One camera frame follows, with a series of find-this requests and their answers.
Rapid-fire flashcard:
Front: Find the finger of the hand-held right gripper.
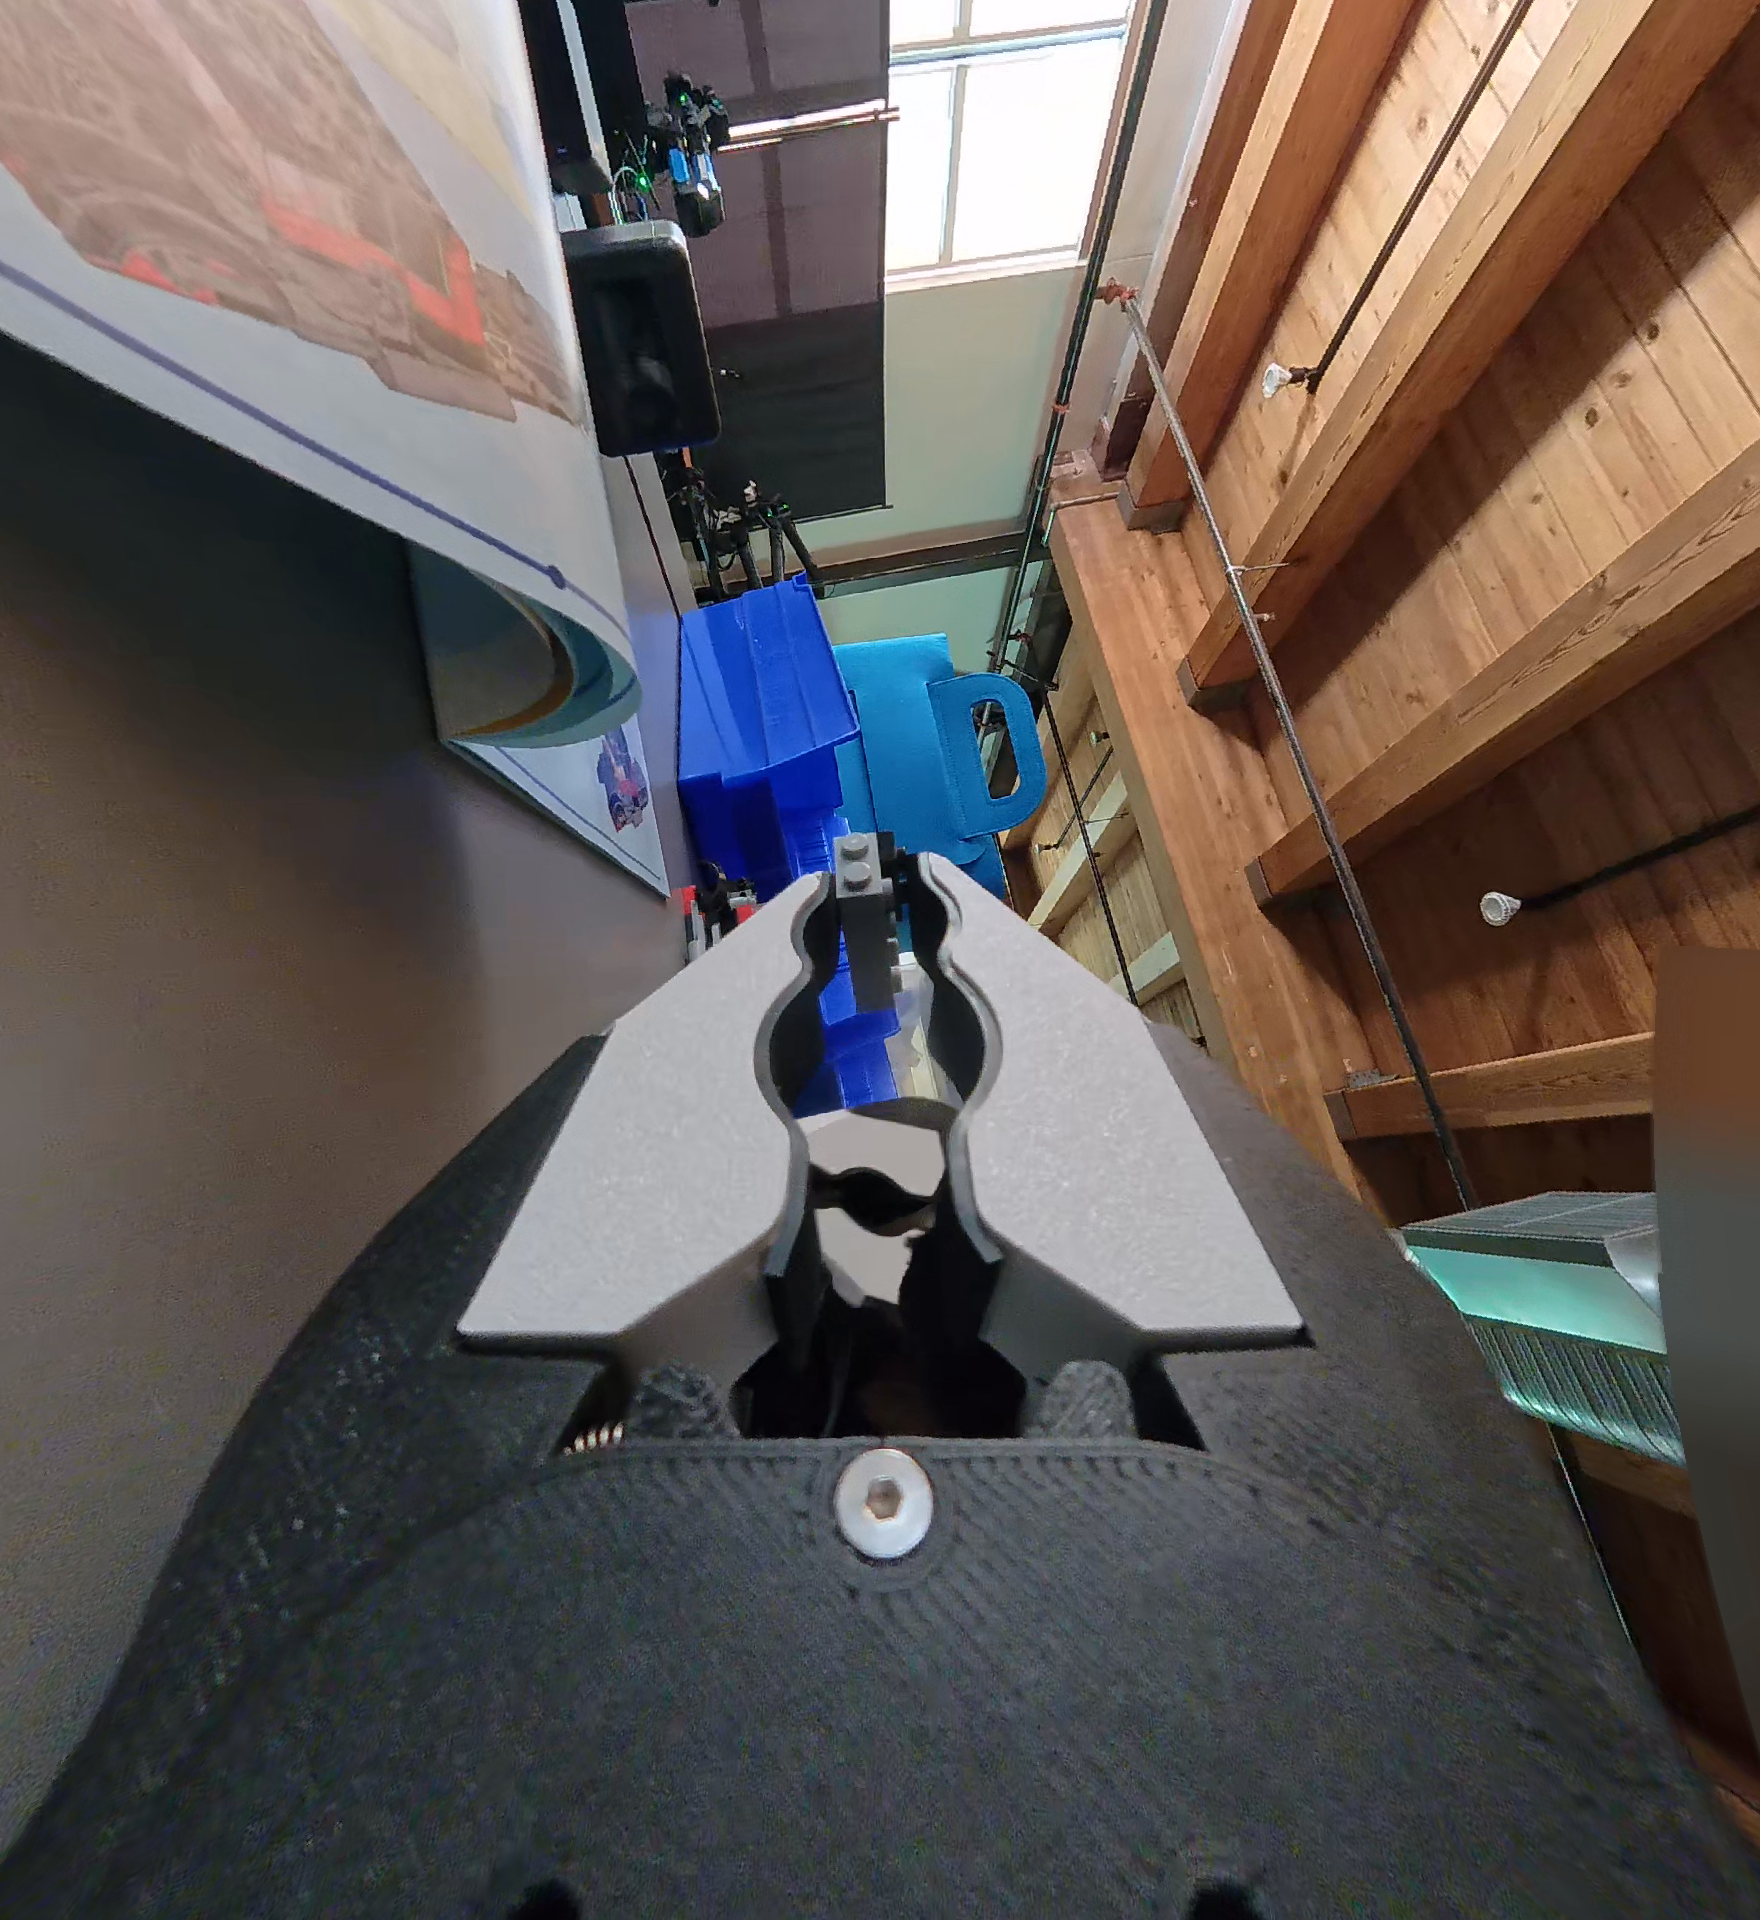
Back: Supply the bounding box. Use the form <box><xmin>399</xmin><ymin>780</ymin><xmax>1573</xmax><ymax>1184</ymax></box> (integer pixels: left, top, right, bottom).
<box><xmin>826</xmin><ymin>1217</ymin><xmax>923</xmax><ymax>1311</ymax></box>
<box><xmin>805</xmin><ymin>1100</ymin><xmax>959</xmax><ymax>1174</ymax></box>

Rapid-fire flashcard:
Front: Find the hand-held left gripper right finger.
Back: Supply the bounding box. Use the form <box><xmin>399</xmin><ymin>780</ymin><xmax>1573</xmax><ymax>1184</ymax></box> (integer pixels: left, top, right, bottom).
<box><xmin>910</xmin><ymin>852</ymin><xmax>1305</xmax><ymax>1394</ymax></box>

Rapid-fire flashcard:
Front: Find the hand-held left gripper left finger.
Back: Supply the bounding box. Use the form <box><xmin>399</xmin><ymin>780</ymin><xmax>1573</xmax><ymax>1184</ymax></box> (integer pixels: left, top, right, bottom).
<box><xmin>455</xmin><ymin>870</ymin><xmax>838</xmax><ymax>1396</ymax></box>

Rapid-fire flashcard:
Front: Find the grey toy brick assembly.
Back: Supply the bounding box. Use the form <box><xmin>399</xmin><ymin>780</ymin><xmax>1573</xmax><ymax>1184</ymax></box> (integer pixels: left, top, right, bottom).
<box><xmin>832</xmin><ymin>832</ymin><xmax>922</xmax><ymax>1026</ymax></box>

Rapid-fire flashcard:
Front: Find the brown desk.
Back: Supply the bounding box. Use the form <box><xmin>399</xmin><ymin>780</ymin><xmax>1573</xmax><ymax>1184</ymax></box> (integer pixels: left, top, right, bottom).
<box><xmin>0</xmin><ymin>291</ymin><xmax>824</xmax><ymax>1920</ymax></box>

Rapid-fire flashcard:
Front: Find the toy brick truck model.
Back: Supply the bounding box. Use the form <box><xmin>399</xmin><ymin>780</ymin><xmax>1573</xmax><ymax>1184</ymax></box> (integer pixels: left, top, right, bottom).
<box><xmin>673</xmin><ymin>862</ymin><xmax>771</xmax><ymax>964</ymax></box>

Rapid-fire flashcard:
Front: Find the light blue felt bag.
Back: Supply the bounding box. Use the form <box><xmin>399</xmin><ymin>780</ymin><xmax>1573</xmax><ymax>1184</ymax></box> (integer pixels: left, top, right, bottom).
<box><xmin>835</xmin><ymin>631</ymin><xmax>1050</xmax><ymax>902</ymax></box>

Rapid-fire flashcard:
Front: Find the blue plastic bin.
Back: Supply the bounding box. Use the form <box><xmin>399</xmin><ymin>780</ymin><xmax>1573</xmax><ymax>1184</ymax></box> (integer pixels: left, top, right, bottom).
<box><xmin>679</xmin><ymin>585</ymin><xmax>1007</xmax><ymax>1119</ymax></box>

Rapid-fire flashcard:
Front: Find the thin metal ceiling pipe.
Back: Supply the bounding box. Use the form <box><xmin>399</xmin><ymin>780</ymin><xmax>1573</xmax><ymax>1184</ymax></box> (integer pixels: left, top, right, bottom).
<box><xmin>1101</xmin><ymin>276</ymin><xmax>1486</xmax><ymax>1214</ymax></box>

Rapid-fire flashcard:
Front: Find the dark hanging panel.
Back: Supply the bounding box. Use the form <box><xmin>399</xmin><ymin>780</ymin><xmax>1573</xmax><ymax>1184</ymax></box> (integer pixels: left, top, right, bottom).
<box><xmin>624</xmin><ymin>0</ymin><xmax>897</xmax><ymax>519</ymax></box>

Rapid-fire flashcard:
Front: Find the black rectangular device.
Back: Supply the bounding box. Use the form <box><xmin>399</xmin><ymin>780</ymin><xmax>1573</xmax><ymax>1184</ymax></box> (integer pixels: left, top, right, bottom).
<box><xmin>565</xmin><ymin>222</ymin><xmax>724</xmax><ymax>458</ymax></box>

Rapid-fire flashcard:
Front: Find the bright window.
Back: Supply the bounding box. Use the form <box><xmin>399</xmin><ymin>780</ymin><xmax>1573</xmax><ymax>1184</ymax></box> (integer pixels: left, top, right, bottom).
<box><xmin>886</xmin><ymin>0</ymin><xmax>1142</xmax><ymax>279</ymax></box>

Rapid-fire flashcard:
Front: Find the toy instruction booklet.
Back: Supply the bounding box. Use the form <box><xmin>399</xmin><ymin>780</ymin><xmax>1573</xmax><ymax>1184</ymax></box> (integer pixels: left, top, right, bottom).
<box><xmin>0</xmin><ymin>0</ymin><xmax>673</xmax><ymax>900</ymax></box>

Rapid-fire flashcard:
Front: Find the silver air duct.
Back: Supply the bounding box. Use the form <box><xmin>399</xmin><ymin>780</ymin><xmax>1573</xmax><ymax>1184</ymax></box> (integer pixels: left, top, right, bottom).
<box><xmin>1399</xmin><ymin>1190</ymin><xmax>1691</xmax><ymax>1469</ymax></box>

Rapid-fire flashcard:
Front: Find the black ceiling cable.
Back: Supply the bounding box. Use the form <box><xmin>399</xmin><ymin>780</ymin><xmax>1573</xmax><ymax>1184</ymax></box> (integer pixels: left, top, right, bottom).
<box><xmin>1301</xmin><ymin>0</ymin><xmax>1540</xmax><ymax>395</ymax></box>
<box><xmin>1513</xmin><ymin>770</ymin><xmax>1760</xmax><ymax>913</ymax></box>

